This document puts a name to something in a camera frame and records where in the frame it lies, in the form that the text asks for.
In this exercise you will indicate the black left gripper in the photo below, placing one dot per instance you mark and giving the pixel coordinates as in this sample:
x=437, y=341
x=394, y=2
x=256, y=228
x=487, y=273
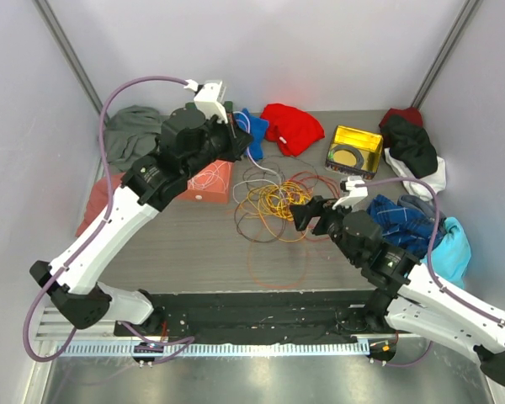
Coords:
x=237, y=139

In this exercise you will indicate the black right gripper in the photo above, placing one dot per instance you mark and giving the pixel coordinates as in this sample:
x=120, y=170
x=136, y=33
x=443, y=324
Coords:
x=304, y=213

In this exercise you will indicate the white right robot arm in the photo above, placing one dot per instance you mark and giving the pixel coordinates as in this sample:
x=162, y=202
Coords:
x=407, y=297

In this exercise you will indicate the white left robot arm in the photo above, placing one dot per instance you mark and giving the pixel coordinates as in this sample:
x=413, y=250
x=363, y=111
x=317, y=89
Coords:
x=146, y=189

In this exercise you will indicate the royal blue cloth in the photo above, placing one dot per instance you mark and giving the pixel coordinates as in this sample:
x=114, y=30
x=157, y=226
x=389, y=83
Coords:
x=256, y=127

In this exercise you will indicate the green plastic tray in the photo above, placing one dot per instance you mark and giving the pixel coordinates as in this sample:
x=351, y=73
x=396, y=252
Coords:
x=228, y=106

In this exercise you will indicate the orange plastic tray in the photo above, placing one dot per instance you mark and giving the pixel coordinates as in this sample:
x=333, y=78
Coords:
x=211, y=185

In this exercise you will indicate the gold tin box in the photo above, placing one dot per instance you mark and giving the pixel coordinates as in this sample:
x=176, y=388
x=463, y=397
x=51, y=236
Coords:
x=354, y=152

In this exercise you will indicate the blue plaid cloth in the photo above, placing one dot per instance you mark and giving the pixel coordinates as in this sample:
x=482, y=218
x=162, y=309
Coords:
x=407, y=224

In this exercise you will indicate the grey cloth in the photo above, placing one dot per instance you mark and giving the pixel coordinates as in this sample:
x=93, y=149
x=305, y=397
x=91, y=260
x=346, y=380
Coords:
x=130, y=134

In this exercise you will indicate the black cloth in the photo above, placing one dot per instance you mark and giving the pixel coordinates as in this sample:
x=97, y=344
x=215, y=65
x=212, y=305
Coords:
x=411, y=145

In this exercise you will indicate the dark red cloth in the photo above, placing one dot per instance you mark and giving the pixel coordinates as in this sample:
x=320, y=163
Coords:
x=409, y=114

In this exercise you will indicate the salmon pink cloth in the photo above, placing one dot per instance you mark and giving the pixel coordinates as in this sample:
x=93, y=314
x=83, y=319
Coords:
x=97, y=201

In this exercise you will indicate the cyan cloth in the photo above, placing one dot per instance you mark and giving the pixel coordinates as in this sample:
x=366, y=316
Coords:
x=451, y=254

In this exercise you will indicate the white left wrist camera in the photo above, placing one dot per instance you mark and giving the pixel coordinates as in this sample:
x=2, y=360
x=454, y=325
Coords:
x=208, y=98

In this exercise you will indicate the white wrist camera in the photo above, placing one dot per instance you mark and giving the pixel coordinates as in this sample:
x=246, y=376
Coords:
x=208, y=98
x=353, y=191

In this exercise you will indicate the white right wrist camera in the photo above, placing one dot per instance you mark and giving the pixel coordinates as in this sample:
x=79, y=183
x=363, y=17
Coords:
x=353, y=191

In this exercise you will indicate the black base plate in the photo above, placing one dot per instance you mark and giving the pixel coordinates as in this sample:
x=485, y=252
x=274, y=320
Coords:
x=266, y=318

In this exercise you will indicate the white slotted cable duct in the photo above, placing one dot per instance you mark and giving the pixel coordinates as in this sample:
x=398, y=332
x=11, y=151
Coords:
x=136, y=348

